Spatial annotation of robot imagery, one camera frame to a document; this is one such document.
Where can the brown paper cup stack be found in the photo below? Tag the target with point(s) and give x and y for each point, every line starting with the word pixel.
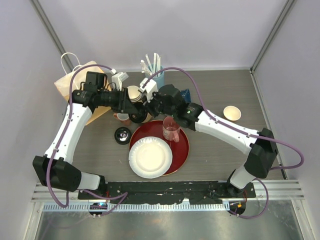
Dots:
pixel 134 94

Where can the pink glass mug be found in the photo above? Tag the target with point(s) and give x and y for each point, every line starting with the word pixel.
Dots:
pixel 170 129

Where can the blue straw holder cup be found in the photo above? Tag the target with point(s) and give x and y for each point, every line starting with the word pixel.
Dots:
pixel 159 78

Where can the red round tray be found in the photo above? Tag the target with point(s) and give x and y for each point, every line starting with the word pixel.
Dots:
pixel 180 150

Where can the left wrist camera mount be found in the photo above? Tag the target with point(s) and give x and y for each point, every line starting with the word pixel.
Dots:
pixel 118 79

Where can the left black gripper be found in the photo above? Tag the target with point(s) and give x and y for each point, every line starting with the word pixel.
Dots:
pixel 124 104

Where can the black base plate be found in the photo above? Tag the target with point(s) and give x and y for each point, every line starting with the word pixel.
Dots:
pixel 174 192

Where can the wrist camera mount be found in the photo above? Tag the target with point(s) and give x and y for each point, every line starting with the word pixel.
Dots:
pixel 147 87
pixel 118 79

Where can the white paper plate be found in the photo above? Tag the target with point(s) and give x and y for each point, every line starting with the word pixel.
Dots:
pixel 150 157

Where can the blue plastic dish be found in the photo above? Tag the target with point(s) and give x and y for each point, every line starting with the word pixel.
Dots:
pixel 186 95

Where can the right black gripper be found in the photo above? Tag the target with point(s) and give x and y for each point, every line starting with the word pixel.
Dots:
pixel 149 105

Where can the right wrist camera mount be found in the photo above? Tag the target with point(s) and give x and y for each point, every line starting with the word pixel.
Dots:
pixel 147 87

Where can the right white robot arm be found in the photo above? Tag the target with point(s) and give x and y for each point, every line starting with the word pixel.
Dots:
pixel 258 146

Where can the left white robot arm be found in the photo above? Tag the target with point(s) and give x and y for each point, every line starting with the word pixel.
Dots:
pixel 55 168

